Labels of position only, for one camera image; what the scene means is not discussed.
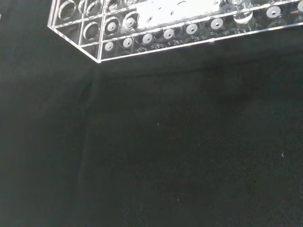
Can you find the clear acrylic test tube rack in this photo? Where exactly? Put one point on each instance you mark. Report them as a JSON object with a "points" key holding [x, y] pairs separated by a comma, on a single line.
{"points": [[146, 35]]}

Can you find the black bench cloth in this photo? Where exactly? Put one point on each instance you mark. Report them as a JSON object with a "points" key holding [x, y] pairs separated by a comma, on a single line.
{"points": [[165, 142]]}

